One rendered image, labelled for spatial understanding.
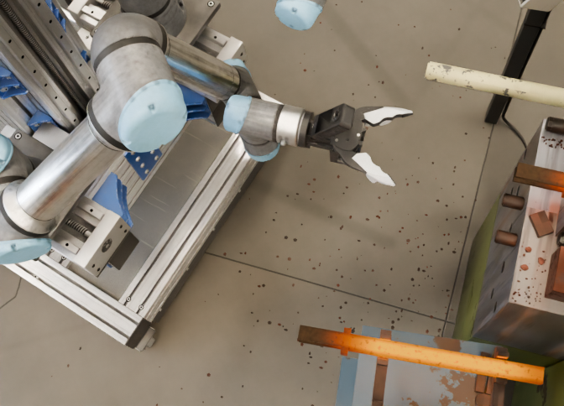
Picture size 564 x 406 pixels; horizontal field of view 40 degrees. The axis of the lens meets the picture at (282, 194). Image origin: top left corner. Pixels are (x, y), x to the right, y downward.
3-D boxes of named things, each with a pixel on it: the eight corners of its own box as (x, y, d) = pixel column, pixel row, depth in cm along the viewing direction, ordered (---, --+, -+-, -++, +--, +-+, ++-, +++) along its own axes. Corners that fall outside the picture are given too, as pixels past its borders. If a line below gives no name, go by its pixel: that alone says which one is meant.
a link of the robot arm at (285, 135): (284, 97, 146) (274, 136, 144) (308, 102, 146) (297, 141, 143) (288, 114, 153) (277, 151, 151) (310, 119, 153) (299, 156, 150)
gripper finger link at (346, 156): (378, 166, 144) (349, 133, 146) (379, 162, 142) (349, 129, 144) (359, 181, 143) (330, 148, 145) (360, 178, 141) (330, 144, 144)
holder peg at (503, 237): (493, 244, 150) (495, 240, 148) (495, 231, 151) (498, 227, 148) (513, 248, 150) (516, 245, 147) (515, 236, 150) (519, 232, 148)
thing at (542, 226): (528, 216, 145) (530, 215, 144) (543, 211, 145) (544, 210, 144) (537, 238, 144) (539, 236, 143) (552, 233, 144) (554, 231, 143)
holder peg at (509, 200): (500, 207, 152) (503, 203, 150) (503, 195, 153) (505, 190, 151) (520, 212, 152) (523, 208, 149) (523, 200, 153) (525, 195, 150)
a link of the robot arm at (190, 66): (58, 16, 127) (216, 85, 170) (79, 69, 124) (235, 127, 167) (107, -26, 123) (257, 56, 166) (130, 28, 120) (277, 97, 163)
